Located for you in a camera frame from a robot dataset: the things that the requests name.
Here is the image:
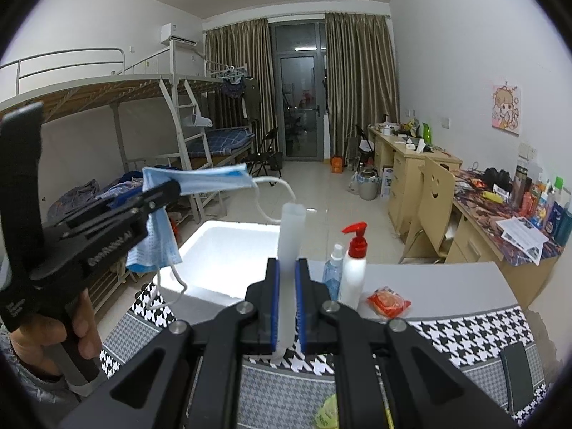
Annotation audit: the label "dark thermos flask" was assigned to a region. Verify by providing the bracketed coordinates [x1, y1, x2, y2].
[511, 165, 531, 209]

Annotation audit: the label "black smartphone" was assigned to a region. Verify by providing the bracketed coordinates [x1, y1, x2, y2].
[499, 342, 548, 414]

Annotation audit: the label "blue patterned quilt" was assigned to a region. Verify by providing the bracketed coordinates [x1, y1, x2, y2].
[47, 171, 150, 221]

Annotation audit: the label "houndstooth tablecloth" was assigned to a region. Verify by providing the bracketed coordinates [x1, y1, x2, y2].
[98, 277, 557, 429]

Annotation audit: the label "wooden desk with printed mat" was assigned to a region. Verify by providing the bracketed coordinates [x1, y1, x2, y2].
[450, 169, 560, 310]

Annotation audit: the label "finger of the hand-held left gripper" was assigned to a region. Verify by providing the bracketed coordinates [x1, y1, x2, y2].
[96, 200, 169, 234]
[47, 180, 183, 238]

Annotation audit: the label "black folding chair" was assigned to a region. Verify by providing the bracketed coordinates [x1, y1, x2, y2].
[246, 127, 283, 178]
[347, 125, 377, 171]

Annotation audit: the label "printed paper sheets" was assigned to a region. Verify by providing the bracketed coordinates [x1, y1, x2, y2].
[498, 216, 548, 263]

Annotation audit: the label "white tissue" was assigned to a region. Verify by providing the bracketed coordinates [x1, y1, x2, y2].
[276, 202, 309, 364]

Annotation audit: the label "red snack packet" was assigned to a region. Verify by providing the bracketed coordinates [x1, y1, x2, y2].
[367, 286, 412, 320]

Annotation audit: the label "clear blue spray bottle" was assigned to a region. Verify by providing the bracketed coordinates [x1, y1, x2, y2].
[322, 244, 346, 302]

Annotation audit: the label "green tissue packet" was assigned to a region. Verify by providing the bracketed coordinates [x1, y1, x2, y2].
[315, 393, 340, 429]

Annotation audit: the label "hanging dark clothes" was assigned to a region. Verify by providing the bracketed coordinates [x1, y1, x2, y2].
[221, 74, 247, 100]

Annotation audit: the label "metal bucket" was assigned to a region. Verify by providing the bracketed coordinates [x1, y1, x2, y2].
[357, 174, 381, 200]

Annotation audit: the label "white foam box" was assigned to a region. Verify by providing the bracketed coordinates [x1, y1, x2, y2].
[158, 220, 283, 312]

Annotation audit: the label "blue face mask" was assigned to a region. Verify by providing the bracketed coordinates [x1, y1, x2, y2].
[126, 164, 296, 310]

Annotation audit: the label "white air conditioner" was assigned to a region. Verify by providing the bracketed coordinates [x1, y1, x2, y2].
[160, 22, 198, 46]

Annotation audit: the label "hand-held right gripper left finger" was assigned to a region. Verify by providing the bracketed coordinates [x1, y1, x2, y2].
[58, 258, 281, 429]

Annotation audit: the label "row of toiletry bottles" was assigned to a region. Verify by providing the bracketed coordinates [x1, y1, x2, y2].
[521, 178, 572, 247]

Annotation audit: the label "person's left hand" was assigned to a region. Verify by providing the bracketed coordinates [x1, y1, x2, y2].
[8, 290, 103, 378]

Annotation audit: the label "glass balcony door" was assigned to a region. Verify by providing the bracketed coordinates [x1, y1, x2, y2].
[270, 20, 330, 162]

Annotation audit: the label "black headphones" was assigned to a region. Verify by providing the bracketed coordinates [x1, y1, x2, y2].
[483, 167, 513, 191]

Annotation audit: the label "brown curtain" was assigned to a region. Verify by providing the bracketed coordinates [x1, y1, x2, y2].
[204, 17, 276, 144]
[324, 11, 400, 158]

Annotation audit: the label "white metal bunk bed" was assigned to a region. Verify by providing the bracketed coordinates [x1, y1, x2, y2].
[0, 47, 257, 287]

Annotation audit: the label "blue plaid mattress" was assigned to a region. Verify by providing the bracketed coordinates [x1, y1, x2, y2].
[185, 127, 251, 158]

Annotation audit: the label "white hanging bag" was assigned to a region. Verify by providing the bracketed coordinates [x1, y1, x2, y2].
[182, 107, 215, 128]

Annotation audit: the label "person's left forearm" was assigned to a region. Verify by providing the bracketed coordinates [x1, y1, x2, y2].
[0, 322, 92, 429]

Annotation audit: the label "light wooden desk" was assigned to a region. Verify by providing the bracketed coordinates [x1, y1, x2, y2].
[367, 126, 464, 234]

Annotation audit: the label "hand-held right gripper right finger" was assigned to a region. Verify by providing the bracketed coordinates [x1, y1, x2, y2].
[295, 258, 519, 429]

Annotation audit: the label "white red pump bottle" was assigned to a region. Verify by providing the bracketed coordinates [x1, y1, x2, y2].
[338, 222, 370, 311]

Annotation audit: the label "wooden smiley chair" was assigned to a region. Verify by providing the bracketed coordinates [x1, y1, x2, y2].
[399, 156, 457, 265]

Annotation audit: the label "cartoon wall poster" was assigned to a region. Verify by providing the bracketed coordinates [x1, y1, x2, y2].
[490, 81, 523, 136]

